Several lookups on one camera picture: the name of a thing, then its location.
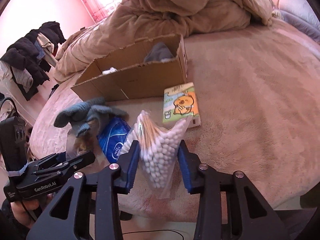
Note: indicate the bag of cotton swabs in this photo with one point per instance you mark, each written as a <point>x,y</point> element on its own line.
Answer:
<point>158,150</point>

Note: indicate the cream floral pillow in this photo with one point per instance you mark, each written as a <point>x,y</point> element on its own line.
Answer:
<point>295,0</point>

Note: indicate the blue tissue pack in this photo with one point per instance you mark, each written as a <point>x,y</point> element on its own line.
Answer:
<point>112,138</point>

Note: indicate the purple pillow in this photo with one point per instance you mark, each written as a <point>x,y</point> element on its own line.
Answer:
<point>299,24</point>

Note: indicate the dark grey mesh sock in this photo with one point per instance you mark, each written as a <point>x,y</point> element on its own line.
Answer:
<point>159,53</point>

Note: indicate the brown cardboard box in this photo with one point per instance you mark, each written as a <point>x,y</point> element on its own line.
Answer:
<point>134,79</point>

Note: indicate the hanging dark clothes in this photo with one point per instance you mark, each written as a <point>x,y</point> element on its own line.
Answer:
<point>29,60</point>

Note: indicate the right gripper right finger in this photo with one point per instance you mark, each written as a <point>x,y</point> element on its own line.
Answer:
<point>230,206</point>

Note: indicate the tan fleece duvet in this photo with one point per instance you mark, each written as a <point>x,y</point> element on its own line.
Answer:
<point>135,19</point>

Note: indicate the grey knitted glove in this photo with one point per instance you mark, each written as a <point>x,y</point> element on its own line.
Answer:
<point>88,117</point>

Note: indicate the white sock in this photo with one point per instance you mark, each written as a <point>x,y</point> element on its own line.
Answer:
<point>109,71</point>

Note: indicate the clear bag of snacks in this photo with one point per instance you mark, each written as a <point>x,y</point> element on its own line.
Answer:
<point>76,146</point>

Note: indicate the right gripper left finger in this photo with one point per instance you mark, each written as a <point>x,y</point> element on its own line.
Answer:
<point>67,215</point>

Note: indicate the person's left hand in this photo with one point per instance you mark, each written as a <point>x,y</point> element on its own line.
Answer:
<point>22,209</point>

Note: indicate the orange cartoon tissue pack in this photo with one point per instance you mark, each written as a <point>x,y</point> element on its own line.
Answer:
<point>179,102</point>

